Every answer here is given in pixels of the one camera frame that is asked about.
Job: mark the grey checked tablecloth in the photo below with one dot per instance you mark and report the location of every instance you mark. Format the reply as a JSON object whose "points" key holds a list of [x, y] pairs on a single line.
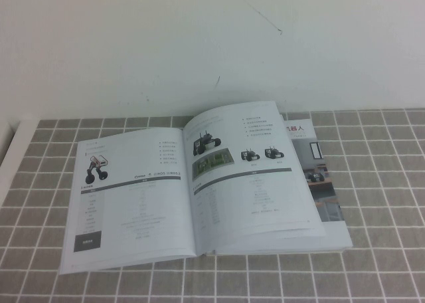
{"points": [[212, 283]]}

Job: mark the white-paged book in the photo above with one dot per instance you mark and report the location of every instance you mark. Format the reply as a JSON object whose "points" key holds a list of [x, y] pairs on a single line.
{"points": [[216, 190]]}

